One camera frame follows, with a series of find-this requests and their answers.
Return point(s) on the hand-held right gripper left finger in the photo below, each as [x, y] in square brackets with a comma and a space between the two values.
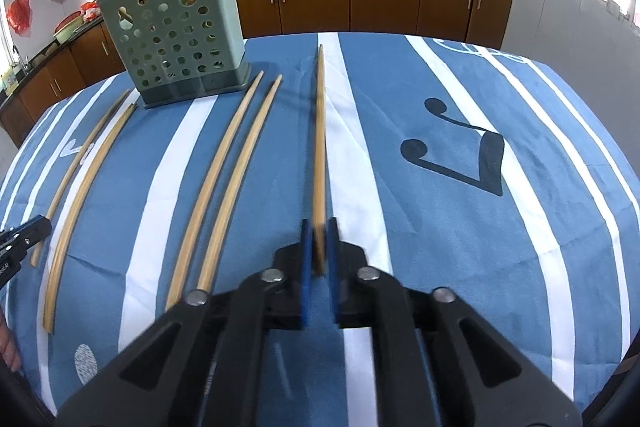
[305, 277]

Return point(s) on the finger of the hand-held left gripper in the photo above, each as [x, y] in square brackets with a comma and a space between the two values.
[30, 234]

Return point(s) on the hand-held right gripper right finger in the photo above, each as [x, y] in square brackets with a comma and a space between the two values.
[335, 277]

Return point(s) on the green perforated utensil holder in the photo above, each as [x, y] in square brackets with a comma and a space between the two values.
[195, 88]

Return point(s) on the person's left hand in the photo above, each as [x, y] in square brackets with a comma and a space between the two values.
[9, 342]

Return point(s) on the blue white striped tablecloth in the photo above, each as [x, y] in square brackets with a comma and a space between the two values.
[450, 232]

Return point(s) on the yellow detergent bottle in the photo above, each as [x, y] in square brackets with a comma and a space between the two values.
[10, 79]

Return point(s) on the metal faucet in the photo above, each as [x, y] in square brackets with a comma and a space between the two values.
[16, 57]

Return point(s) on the green basin with red lid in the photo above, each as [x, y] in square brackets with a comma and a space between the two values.
[70, 29]

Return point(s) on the red plastic bag on hook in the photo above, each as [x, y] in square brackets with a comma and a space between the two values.
[19, 14]

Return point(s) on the red and white plastic bags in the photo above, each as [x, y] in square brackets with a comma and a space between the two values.
[90, 9]

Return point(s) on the metal cup on windowsill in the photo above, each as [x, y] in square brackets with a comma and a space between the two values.
[612, 4]

